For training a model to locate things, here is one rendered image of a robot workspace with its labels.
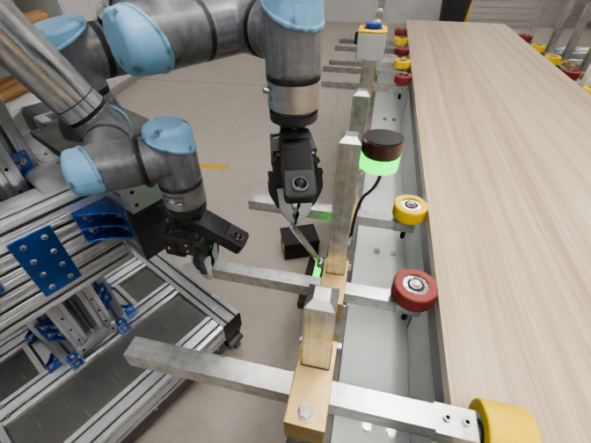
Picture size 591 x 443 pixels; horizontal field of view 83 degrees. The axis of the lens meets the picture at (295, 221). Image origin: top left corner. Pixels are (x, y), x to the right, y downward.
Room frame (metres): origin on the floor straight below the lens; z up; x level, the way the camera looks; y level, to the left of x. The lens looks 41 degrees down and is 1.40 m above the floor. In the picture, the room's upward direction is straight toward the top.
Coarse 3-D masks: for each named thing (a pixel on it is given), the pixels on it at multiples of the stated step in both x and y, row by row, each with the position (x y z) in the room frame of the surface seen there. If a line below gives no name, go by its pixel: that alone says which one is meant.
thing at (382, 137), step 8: (368, 136) 0.46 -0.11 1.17; (376, 136) 0.46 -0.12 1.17; (384, 136) 0.46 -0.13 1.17; (392, 136) 0.46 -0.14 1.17; (400, 136) 0.46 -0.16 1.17; (376, 144) 0.44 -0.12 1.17; (384, 144) 0.43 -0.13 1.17; (392, 144) 0.43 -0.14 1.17; (376, 160) 0.43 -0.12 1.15; (392, 160) 0.43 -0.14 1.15; (360, 168) 0.45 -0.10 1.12; (360, 176) 0.45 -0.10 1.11; (376, 184) 0.45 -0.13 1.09; (368, 192) 0.46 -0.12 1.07; (360, 200) 0.46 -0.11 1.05; (352, 224) 0.47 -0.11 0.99; (352, 232) 0.46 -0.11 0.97
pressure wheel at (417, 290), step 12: (396, 276) 0.41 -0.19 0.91; (408, 276) 0.42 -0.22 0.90; (420, 276) 0.41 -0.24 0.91; (396, 288) 0.39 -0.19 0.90; (408, 288) 0.39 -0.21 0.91; (420, 288) 0.39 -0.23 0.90; (432, 288) 0.38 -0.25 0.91; (396, 300) 0.38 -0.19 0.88; (408, 300) 0.36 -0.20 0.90; (420, 300) 0.36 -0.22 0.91; (432, 300) 0.36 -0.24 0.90
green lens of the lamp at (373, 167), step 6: (360, 162) 0.46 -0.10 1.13; (366, 162) 0.44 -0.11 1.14; (372, 162) 0.43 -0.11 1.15; (378, 162) 0.43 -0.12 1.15; (390, 162) 0.43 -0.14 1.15; (396, 162) 0.43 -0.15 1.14; (366, 168) 0.44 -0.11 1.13; (372, 168) 0.43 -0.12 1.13; (378, 168) 0.43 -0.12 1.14; (384, 168) 0.43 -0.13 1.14; (390, 168) 0.43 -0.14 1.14; (396, 168) 0.44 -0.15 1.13; (378, 174) 0.43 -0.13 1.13; (384, 174) 0.43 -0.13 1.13
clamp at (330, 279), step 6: (348, 264) 0.50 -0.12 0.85; (324, 270) 0.46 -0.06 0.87; (348, 270) 0.49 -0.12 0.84; (324, 276) 0.44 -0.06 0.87; (330, 276) 0.44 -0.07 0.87; (336, 276) 0.44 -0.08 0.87; (342, 276) 0.44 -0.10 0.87; (324, 282) 0.43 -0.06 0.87; (330, 282) 0.43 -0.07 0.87; (336, 282) 0.43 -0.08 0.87; (342, 282) 0.43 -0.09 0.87; (342, 288) 0.41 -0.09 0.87; (342, 294) 0.40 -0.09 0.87; (342, 300) 0.39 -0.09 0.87
